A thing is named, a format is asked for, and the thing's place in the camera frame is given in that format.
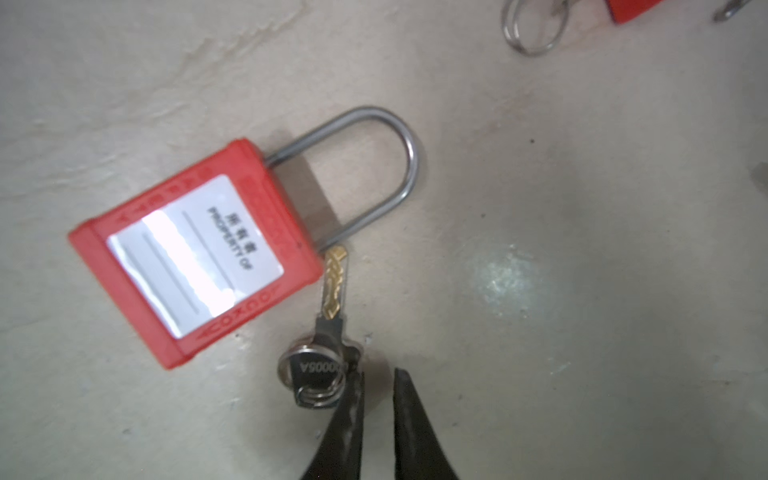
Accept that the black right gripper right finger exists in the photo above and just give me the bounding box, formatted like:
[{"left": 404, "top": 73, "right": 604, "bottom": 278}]
[{"left": 393, "top": 368, "right": 458, "bottom": 480}]

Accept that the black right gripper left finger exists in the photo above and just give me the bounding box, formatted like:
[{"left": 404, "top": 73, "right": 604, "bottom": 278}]
[{"left": 302, "top": 372, "right": 365, "bottom": 480}]

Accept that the brass key with ring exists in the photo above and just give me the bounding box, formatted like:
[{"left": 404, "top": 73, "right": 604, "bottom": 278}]
[{"left": 277, "top": 245, "right": 362, "bottom": 409}]

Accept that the red padlock with label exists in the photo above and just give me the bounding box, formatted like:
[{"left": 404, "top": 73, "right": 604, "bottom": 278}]
[{"left": 68, "top": 106, "right": 421, "bottom": 369}]

